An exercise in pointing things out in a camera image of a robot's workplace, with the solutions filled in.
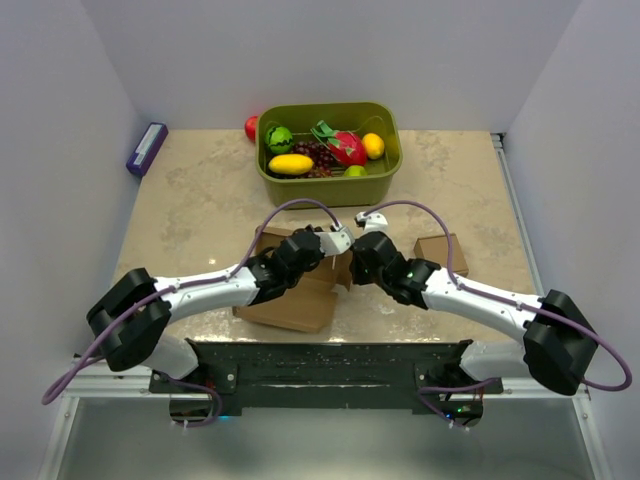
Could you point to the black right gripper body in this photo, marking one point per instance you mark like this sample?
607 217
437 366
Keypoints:
360 275

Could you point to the brown cardboard box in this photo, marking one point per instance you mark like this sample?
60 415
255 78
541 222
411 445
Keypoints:
300 305

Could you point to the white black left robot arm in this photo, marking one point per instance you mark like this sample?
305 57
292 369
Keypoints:
129 321

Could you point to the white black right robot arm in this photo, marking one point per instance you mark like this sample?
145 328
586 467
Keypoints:
550 329

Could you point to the small folded cardboard box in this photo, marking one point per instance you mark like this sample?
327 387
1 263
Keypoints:
435 249

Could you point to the purple white rectangular box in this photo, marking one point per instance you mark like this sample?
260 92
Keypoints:
141 159

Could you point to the green toy lime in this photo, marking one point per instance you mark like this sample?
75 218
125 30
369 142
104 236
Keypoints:
355 171

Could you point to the purple toy grapes bunch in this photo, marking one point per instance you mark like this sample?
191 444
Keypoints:
323 160

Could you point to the pink toy dragon fruit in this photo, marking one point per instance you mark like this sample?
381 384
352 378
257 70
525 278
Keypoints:
345 146

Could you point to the yellow toy lemon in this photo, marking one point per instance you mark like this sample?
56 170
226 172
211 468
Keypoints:
374 146

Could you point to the yellow toy mango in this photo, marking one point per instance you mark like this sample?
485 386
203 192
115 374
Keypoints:
291 164

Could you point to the green plastic basket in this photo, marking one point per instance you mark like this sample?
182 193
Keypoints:
336 190

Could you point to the small toy watermelon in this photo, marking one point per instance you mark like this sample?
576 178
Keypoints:
278 140

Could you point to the red toy apple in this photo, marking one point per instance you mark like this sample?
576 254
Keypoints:
250 128

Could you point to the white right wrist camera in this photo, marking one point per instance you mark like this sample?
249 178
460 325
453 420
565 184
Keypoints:
371 222

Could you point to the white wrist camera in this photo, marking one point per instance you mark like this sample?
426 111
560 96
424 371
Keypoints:
371 222
336 241

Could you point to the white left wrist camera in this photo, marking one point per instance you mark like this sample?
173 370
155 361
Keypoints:
336 241

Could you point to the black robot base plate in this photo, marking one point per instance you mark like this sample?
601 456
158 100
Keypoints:
419 377

